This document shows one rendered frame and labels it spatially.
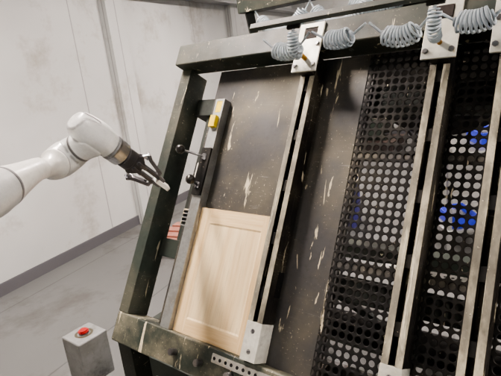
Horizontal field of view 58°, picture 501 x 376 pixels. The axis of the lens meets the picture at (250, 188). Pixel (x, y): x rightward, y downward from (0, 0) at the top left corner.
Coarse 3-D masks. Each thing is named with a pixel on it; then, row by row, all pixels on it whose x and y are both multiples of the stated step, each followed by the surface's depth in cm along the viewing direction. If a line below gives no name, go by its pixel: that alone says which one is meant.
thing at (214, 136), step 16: (224, 112) 189; (208, 144) 187; (208, 176) 184; (208, 192) 184; (192, 208) 182; (192, 224) 180; (192, 240) 179; (176, 272) 178; (176, 288) 176; (176, 304) 175
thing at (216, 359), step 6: (216, 354) 154; (216, 360) 154; (222, 360) 152; (228, 360) 151; (222, 366) 152; (228, 366) 150; (234, 366) 149; (240, 366) 148; (246, 366) 146; (240, 372) 147; (246, 372) 146; (252, 372) 144; (258, 372) 143
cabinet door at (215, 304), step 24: (216, 216) 176; (240, 216) 169; (264, 216) 163; (216, 240) 173; (240, 240) 167; (264, 240) 160; (192, 264) 177; (216, 264) 170; (240, 264) 164; (192, 288) 174; (216, 288) 167; (240, 288) 161; (192, 312) 171; (216, 312) 164; (240, 312) 158; (192, 336) 167; (216, 336) 161; (240, 336) 155
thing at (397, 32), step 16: (384, 0) 129; (400, 0) 126; (416, 0) 124; (304, 16) 145; (320, 16) 142; (448, 16) 122; (464, 16) 118; (480, 16) 120; (496, 16) 116; (336, 32) 141; (352, 32) 141; (384, 32) 132; (400, 32) 129; (416, 32) 131; (464, 32) 120; (480, 32) 120; (272, 48) 156; (288, 48) 152; (336, 48) 143
